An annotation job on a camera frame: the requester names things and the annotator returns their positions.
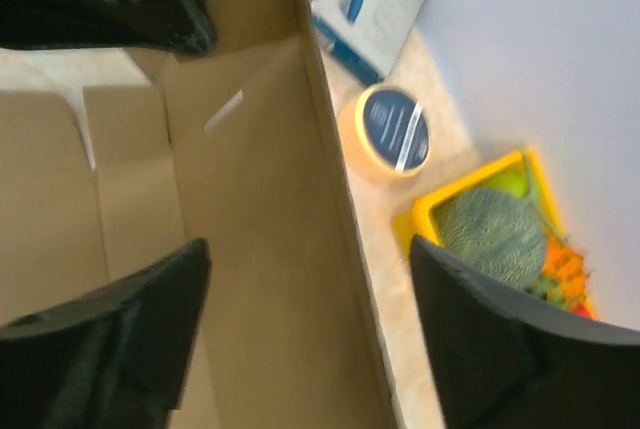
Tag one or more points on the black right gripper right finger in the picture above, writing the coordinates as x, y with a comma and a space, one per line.
501, 358

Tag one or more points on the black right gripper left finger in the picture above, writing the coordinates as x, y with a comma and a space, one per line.
116, 357

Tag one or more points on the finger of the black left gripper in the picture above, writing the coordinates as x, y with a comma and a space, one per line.
176, 26

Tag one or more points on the brown cardboard box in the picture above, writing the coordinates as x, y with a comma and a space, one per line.
240, 148

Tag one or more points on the razor package box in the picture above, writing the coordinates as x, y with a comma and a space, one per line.
365, 36

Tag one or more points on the orange pineapple with leaves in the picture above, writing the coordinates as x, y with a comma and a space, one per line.
562, 281

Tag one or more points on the green netted melon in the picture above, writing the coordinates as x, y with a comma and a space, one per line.
494, 233

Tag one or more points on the yellow plastic tray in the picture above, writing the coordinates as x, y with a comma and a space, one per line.
420, 221

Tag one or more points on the green apple with stem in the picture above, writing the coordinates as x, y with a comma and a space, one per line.
511, 181

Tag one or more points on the yellow tape roll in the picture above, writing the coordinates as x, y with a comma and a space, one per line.
385, 134

